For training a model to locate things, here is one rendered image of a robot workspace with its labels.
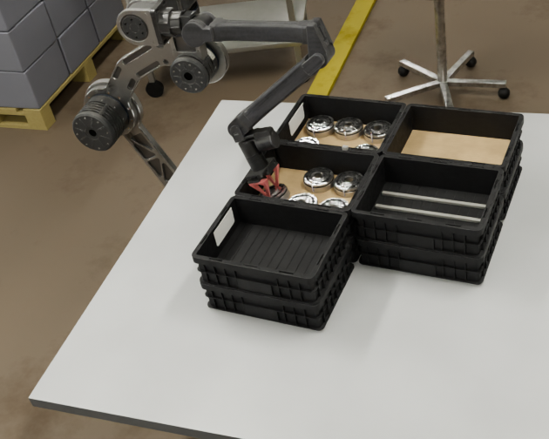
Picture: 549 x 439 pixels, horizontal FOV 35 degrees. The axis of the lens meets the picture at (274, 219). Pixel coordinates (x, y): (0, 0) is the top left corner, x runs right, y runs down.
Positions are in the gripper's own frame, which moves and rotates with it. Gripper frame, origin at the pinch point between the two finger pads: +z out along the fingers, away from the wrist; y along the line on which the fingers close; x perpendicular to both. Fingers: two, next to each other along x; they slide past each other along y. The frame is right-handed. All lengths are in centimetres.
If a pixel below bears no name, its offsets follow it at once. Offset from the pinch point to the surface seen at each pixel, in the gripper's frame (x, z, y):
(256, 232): 1.3, 6.2, -14.7
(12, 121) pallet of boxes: 261, -2, 118
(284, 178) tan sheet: 3.9, 3.9, 13.1
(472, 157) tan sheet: -52, 21, 39
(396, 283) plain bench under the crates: -38, 33, -12
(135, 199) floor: 151, 40, 75
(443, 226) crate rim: -59, 16, -8
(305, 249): -16.5, 12.3, -17.9
